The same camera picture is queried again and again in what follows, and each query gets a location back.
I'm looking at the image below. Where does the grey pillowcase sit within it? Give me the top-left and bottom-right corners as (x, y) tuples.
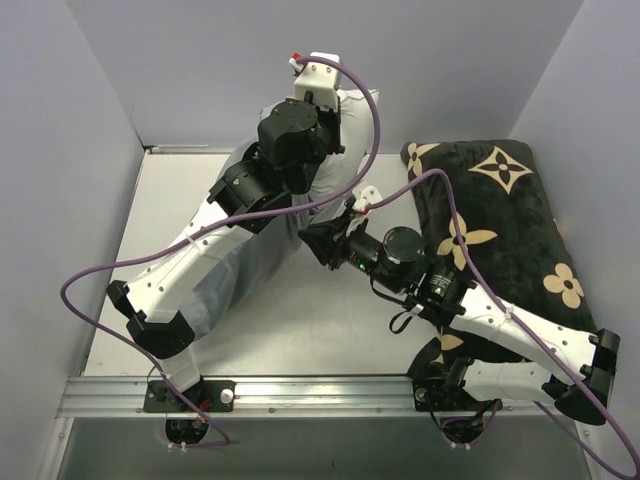
(177, 139), (321, 344)

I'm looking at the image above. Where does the white pillow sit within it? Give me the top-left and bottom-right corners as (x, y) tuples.
(303, 89), (373, 203)

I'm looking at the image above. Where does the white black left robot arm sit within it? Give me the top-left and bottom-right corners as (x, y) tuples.
(107, 92), (344, 411)

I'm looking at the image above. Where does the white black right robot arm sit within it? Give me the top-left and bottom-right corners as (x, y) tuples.
(299, 219), (620, 426)

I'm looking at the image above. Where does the black floral pattern cushion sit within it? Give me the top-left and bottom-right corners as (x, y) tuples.
(399, 139), (600, 374)

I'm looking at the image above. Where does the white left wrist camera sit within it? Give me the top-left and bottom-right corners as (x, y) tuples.
(289, 52), (341, 112)

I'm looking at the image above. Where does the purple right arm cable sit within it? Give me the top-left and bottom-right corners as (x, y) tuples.
(367, 168), (637, 479)

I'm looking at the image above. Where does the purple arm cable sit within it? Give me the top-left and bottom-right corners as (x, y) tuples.
(367, 168), (637, 479)
(59, 55), (384, 449)

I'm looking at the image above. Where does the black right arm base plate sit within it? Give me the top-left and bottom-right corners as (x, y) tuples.
(411, 377), (503, 413)

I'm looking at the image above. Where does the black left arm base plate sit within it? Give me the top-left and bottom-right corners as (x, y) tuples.
(142, 379), (236, 413)

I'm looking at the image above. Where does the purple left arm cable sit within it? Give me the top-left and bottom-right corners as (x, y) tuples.
(59, 55), (384, 449)

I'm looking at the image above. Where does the aluminium front rail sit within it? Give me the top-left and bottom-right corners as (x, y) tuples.
(54, 377), (594, 420)

